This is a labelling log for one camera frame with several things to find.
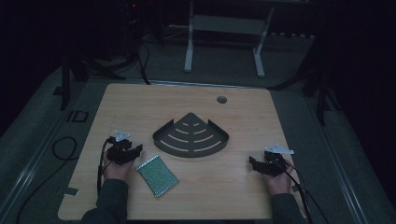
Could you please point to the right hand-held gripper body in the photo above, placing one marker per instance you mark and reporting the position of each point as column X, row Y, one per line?
column 275, row 158

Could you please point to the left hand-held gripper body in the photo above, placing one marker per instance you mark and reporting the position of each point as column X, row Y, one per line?
column 120, row 143

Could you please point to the green sponge with silver edge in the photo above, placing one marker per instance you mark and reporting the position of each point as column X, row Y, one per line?
column 157, row 175

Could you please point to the dark metal corner shelf rack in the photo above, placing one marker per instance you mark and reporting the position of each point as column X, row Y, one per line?
column 190, row 140

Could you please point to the person's left hand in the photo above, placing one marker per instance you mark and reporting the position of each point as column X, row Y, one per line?
column 115, row 170

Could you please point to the person's right hand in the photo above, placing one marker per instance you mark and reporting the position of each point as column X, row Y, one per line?
column 280, row 183

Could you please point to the black tripod stand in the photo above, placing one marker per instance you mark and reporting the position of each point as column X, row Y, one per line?
column 66, row 81
column 322, row 93

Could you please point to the white metal desk frame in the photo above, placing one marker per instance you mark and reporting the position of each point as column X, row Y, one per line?
column 224, row 25

